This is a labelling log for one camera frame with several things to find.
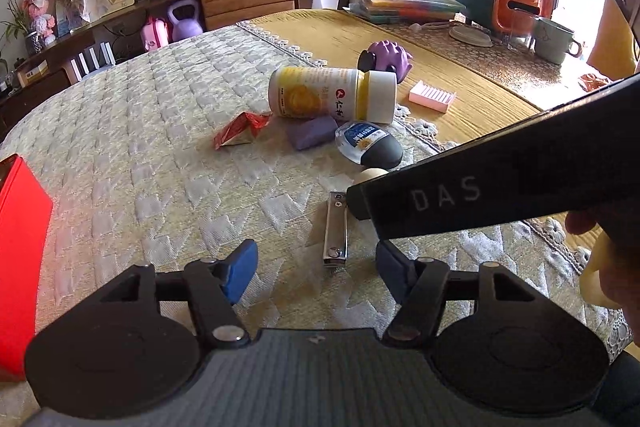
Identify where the yellow table runner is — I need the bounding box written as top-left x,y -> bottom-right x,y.
249,8 -> 545,154

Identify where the person's right hand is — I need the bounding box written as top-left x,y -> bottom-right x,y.
566,199 -> 640,323

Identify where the white flat box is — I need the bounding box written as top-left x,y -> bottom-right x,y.
17,59 -> 50,88

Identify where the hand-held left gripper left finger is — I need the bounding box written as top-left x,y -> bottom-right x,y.
97,241 -> 259,349

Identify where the white spoon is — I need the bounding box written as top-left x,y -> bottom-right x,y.
410,21 -> 453,34

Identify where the red box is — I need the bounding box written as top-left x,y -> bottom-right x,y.
0,154 -> 54,383

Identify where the green mug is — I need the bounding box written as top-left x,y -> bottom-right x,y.
531,17 -> 584,66

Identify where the red snack packet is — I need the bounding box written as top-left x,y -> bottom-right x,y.
213,111 -> 273,151

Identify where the beige egg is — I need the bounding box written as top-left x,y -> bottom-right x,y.
352,168 -> 389,186

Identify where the orange crumpled object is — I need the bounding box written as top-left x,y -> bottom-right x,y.
577,74 -> 612,94

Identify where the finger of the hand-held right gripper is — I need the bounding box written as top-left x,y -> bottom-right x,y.
346,185 -> 375,222

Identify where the purple spiky toy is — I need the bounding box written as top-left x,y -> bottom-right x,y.
357,39 -> 414,84

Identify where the purple kettlebell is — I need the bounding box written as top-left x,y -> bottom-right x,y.
166,0 -> 204,42

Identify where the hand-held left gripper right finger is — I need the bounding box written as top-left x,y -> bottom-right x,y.
376,241 -> 541,342

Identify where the small potted plant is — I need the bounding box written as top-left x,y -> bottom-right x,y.
0,0 -> 42,56

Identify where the pink toy case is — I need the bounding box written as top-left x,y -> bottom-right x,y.
139,17 -> 170,53

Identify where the clear glass cup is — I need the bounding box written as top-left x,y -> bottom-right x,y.
507,3 -> 539,54

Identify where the gold lace tablecloth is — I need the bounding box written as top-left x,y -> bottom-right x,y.
344,6 -> 622,112

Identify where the clear sanitizer bottle dark cap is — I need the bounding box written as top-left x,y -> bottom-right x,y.
335,121 -> 404,170

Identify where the white and yellow bottle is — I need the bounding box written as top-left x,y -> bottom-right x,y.
267,66 -> 398,124

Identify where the round pale lid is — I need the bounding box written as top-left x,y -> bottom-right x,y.
448,24 -> 494,48

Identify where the pink doll figure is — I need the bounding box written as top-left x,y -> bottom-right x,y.
22,0 -> 59,46

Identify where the purple block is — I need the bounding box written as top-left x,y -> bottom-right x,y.
286,115 -> 341,151

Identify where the white router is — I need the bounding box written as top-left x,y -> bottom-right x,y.
67,41 -> 117,83

